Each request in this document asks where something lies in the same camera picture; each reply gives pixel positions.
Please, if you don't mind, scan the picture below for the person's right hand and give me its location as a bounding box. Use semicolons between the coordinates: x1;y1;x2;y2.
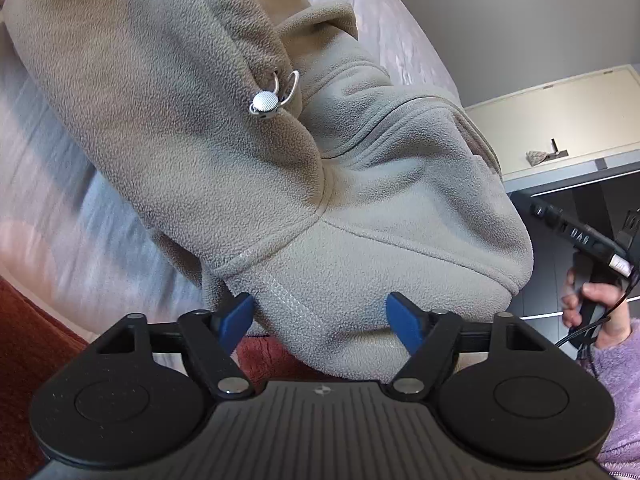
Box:
561;267;637;350

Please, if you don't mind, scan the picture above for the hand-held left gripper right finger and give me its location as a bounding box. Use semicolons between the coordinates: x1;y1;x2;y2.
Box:
385;291;553;397

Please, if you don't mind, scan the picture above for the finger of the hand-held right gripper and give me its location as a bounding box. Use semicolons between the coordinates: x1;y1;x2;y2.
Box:
528;198;568;235

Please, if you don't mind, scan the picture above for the dark glossy cabinet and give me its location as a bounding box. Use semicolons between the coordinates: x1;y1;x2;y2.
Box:
502;157;640;358

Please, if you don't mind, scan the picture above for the cream cabinet top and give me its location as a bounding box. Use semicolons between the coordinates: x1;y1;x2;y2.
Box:
464;64;640;183

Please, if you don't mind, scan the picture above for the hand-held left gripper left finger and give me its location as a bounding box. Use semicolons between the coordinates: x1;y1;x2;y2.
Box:
92;292;256;402

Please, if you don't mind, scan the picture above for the grey-beige fleece hoodie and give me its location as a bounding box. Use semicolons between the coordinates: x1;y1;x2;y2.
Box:
0;0;538;382

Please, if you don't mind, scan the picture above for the red blanket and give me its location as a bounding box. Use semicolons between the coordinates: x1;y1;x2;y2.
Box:
0;277;326;480

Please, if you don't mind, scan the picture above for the person's purple-sleeved right forearm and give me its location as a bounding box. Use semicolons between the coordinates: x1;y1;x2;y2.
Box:
575;317;640;480

